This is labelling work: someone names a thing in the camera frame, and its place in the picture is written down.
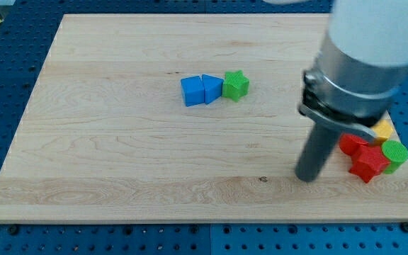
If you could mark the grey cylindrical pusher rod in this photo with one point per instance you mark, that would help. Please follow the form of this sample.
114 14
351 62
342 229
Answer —
319 145

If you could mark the silver clamp end effector mount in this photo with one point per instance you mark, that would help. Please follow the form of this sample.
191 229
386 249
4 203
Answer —
345 95

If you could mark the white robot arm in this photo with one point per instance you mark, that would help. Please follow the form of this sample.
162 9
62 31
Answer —
374 32

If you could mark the red round block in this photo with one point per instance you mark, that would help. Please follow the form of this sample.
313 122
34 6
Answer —
349 143

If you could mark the red star block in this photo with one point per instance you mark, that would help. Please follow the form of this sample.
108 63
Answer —
368 162

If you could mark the yellow block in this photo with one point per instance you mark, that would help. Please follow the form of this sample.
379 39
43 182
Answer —
383 130

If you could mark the green cylinder block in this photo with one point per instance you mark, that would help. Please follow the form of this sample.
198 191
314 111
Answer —
396 152

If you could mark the green star block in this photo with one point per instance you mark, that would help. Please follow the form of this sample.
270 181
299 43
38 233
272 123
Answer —
235 85

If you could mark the blue triangle block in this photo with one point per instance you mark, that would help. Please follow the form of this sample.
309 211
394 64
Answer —
213 87

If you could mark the blue cube block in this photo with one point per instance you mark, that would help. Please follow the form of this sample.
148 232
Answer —
192 90

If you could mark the light wooden board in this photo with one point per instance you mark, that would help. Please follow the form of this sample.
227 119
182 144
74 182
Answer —
107 139

